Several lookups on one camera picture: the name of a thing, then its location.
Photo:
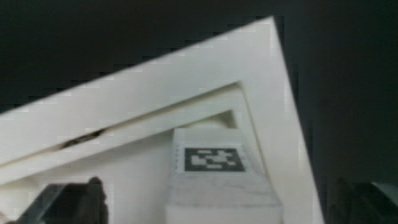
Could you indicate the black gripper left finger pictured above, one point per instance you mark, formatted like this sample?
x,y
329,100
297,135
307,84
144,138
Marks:
x,y
67,204

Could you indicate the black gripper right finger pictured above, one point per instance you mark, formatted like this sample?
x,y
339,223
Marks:
x,y
362,203

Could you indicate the white table leg with tag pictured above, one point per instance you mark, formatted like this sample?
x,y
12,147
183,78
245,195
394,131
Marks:
x,y
220,192

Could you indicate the white square table top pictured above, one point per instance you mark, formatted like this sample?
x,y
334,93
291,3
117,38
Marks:
x,y
124,157

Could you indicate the white obstacle fence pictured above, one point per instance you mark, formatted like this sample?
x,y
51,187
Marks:
x,y
233,60

